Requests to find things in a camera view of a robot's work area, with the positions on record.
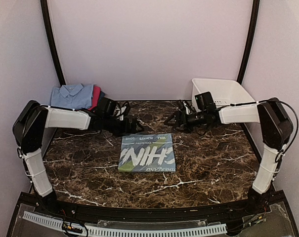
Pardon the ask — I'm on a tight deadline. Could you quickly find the folded pink red garment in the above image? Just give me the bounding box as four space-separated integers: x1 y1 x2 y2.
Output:
88 85 101 111

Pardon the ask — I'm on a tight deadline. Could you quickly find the light blue button shirt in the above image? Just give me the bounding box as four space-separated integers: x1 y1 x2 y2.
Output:
50 83 94 110

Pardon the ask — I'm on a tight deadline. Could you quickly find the black frame post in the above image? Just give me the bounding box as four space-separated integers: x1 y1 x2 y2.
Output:
40 0 66 86
236 0 260 84

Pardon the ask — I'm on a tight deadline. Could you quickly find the left black frame post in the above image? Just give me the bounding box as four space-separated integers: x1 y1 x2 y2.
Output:
40 0 66 86

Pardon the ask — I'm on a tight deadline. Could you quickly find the white slotted cable duct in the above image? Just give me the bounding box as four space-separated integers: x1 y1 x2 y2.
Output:
22 211 227 237

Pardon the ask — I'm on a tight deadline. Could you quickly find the blue cloth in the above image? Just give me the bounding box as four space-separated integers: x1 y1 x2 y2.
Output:
118 133 176 173

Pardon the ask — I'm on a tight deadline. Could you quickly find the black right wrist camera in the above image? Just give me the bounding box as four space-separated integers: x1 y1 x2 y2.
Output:
195 91 216 112

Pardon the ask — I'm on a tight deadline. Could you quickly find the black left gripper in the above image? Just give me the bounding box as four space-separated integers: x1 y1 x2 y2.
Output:
104 116 144 137

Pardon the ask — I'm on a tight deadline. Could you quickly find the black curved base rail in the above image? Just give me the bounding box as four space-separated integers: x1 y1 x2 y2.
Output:
15 191 286 225

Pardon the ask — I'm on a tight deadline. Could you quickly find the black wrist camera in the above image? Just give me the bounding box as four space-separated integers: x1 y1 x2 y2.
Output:
96 97 117 117
195 91 216 112

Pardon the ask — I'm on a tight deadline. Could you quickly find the white plastic bin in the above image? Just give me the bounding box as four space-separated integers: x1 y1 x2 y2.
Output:
192 78 254 112

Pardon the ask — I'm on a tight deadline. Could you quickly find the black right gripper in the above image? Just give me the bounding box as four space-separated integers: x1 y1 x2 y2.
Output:
164 110 207 134

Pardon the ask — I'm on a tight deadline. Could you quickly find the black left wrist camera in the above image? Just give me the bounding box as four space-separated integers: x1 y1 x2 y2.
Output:
96 97 117 117

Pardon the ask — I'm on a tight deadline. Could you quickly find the folded dark blue garment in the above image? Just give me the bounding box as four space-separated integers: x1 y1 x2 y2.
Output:
99 91 105 100

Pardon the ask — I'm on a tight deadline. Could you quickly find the right black frame post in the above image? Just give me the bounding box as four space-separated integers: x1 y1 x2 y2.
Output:
236 0 260 84

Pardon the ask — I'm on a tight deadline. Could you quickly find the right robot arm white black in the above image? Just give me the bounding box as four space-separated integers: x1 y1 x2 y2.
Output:
164 98 294 195

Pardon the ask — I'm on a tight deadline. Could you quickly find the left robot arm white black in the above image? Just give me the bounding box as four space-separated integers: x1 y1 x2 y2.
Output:
12 98 144 215

